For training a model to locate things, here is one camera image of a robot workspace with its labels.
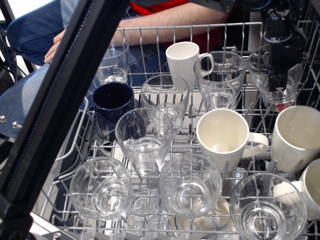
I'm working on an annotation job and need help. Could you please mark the cream mug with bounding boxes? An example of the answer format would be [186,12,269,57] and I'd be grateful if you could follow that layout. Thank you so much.
[271,105,320,173]
[272,159,320,221]
[196,108,269,173]

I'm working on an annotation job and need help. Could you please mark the person's bare hand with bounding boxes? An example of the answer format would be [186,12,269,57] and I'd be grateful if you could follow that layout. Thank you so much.
[44,30,66,64]

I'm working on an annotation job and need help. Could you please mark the blue jeans legs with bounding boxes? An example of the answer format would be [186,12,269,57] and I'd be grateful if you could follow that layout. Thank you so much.
[0,0,169,138]

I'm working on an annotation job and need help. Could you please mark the cream mug centre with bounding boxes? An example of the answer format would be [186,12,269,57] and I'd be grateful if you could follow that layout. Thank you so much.
[196,108,269,173]

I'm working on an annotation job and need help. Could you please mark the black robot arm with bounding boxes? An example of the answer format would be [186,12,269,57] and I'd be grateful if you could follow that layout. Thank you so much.
[0,0,128,240]

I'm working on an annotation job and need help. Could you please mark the small glass lower rack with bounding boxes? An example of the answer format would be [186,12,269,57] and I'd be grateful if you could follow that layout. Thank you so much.
[126,196,159,229]

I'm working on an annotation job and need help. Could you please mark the person's bare forearm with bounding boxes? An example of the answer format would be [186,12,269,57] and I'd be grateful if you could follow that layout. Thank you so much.
[113,2,230,46]

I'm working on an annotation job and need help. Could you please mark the red shirt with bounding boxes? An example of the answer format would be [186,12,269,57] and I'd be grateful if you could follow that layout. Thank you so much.
[129,0,232,53]

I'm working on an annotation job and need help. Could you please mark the white mug back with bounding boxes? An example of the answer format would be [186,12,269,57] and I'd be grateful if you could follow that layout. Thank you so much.
[165,41,214,91]

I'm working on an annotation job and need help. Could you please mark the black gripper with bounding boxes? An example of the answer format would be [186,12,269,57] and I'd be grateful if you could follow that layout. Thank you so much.
[264,8,307,92]

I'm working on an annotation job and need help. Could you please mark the grey wire dishwasher rack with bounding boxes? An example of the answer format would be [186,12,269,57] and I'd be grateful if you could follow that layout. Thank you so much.
[32,20,320,240]

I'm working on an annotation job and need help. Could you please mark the cream mug far right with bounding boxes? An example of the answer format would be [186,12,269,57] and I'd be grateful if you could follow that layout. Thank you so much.
[272,159,320,221]

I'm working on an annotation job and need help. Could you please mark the dark blue mug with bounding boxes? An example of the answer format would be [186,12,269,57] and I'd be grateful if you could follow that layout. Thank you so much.
[92,82,135,142]

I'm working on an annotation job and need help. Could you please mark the clear glass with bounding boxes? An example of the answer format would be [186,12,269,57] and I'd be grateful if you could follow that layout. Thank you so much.
[158,153,223,219]
[140,74,190,134]
[247,44,303,112]
[229,173,307,240]
[115,107,174,176]
[193,51,246,110]
[69,156,134,221]
[95,39,129,85]

